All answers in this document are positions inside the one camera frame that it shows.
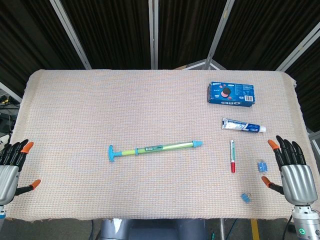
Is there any grey robot torso base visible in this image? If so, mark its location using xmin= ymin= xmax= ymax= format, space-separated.
xmin=99 ymin=218 xmax=210 ymax=240

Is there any beige woven tablecloth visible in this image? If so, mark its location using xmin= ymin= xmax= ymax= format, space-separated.
xmin=4 ymin=69 xmax=307 ymax=222

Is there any grey metal table leg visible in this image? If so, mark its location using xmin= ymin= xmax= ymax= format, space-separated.
xmin=218 ymin=219 xmax=226 ymax=240

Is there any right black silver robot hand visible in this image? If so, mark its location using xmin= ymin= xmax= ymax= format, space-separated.
xmin=261 ymin=135 xmax=319 ymax=207

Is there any white marker pen red cap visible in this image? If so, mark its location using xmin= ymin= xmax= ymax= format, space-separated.
xmin=229 ymin=139 xmax=237 ymax=174

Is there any silver blue snack packet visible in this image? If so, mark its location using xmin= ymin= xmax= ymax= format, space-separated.
xmin=221 ymin=117 xmax=267 ymax=133

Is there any black pleated screen panel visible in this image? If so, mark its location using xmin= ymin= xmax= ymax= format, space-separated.
xmin=0 ymin=0 xmax=87 ymax=101
xmin=157 ymin=0 xmax=228 ymax=70
xmin=284 ymin=34 xmax=320 ymax=132
xmin=59 ymin=0 xmax=152 ymax=70
xmin=212 ymin=0 xmax=320 ymax=72

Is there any small blue plastic piece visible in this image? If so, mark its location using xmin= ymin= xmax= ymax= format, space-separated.
xmin=240 ymin=191 xmax=252 ymax=204

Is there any blue Oreo cookie box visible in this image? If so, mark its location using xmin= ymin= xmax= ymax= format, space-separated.
xmin=206 ymin=81 xmax=256 ymax=108

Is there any small blue binder clip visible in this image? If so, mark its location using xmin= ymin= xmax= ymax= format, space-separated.
xmin=256 ymin=159 xmax=269 ymax=173

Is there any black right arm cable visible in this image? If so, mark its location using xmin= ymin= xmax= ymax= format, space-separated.
xmin=281 ymin=214 xmax=294 ymax=240

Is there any grey metal screen post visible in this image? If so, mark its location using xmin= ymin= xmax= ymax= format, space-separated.
xmin=204 ymin=0 xmax=236 ymax=64
xmin=49 ymin=0 xmax=93 ymax=70
xmin=147 ymin=0 xmax=159 ymax=70
xmin=0 ymin=81 xmax=23 ymax=103
xmin=276 ymin=24 xmax=320 ymax=72

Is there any white metal screen foot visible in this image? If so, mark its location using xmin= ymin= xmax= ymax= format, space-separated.
xmin=186 ymin=59 xmax=227 ymax=71

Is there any green telescoping tube toy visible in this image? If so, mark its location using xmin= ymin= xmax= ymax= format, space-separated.
xmin=107 ymin=141 xmax=194 ymax=164

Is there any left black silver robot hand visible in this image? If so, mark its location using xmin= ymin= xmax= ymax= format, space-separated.
xmin=0 ymin=139 xmax=42 ymax=206

